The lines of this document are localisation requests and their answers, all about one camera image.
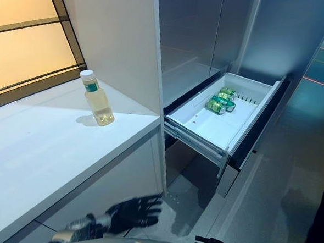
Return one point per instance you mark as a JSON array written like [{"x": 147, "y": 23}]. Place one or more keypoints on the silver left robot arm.
[{"x": 84, "y": 228}]

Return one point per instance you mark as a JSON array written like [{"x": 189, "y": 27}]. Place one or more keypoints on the stainless steel fridge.
[{"x": 223, "y": 62}]

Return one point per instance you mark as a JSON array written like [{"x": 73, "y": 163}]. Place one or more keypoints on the white fridge drawer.
[{"x": 220, "y": 116}]

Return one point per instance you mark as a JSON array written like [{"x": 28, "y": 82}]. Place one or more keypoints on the green drink can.
[
  {"x": 216, "y": 105},
  {"x": 224, "y": 101},
  {"x": 227, "y": 92}
]

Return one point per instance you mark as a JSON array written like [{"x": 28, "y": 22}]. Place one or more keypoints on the dark framed window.
[{"x": 32, "y": 36}]

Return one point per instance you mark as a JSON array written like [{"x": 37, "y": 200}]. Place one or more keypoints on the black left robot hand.
[{"x": 134, "y": 214}]

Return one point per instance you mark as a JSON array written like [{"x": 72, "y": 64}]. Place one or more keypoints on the clear bottle yellow drink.
[{"x": 98, "y": 101}]

